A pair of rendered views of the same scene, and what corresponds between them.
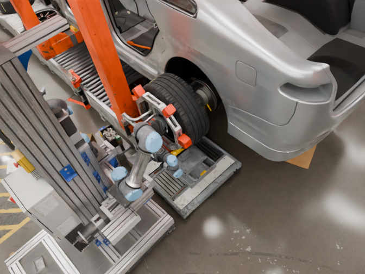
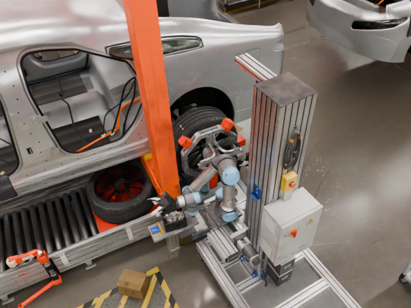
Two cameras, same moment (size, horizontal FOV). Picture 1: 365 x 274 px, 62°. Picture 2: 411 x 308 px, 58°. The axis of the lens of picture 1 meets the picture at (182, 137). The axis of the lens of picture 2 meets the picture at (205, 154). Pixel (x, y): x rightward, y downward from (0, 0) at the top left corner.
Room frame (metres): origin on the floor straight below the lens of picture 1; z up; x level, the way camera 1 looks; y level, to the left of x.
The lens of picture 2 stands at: (1.43, 2.60, 3.21)
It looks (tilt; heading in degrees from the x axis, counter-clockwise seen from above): 44 degrees down; 280
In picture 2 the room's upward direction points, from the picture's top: 3 degrees counter-clockwise
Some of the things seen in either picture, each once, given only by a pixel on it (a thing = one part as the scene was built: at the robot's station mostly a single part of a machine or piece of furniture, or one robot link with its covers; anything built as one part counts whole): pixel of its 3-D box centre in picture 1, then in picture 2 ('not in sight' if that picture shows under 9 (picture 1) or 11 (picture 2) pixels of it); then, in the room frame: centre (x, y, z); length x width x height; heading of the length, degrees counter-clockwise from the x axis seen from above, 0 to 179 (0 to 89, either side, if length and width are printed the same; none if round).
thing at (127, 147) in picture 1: (112, 140); (173, 225); (2.08, 0.71, 0.44); 0.43 x 0.17 x 0.03; 34
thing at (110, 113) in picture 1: (82, 89); (38, 266); (3.20, 1.16, 0.28); 2.47 x 0.09 x 0.22; 34
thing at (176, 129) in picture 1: (159, 122); (210, 153); (1.81, 0.17, 0.85); 0.54 x 0.07 x 0.54; 34
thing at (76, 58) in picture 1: (110, 82); (38, 241); (3.42, 0.84, 0.14); 2.47 x 0.85 x 0.27; 34
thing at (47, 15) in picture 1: (45, 24); not in sight; (4.94, 1.86, 0.39); 0.66 x 0.66 x 0.24
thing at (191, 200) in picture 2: not in sight; (191, 198); (1.81, 1.01, 1.21); 0.11 x 0.08 x 0.09; 23
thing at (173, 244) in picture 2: (117, 151); (172, 241); (2.10, 0.73, 0.21); 0.10 x 0.10 x 0.42; 34
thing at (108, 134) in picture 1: (111, 136); (174, 219); (2.06, 0.70, 0.51); 0.20 x 0.14 x 0.13; 26
